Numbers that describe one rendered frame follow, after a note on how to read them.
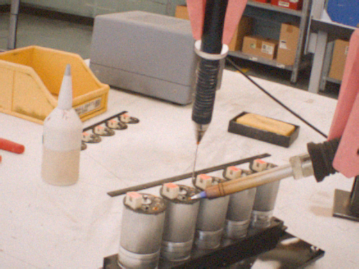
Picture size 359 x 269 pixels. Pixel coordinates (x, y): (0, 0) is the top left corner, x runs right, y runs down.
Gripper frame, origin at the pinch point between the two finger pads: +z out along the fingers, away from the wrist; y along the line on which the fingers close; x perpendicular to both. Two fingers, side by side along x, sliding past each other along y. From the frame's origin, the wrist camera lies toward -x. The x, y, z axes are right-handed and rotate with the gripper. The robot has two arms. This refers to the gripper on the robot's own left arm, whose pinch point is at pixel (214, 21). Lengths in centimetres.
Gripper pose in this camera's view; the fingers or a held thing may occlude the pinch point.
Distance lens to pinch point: 27.8
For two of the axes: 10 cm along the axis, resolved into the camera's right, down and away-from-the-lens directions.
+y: -9.8, -1.7, 0.7
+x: -1.6, 5.8, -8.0
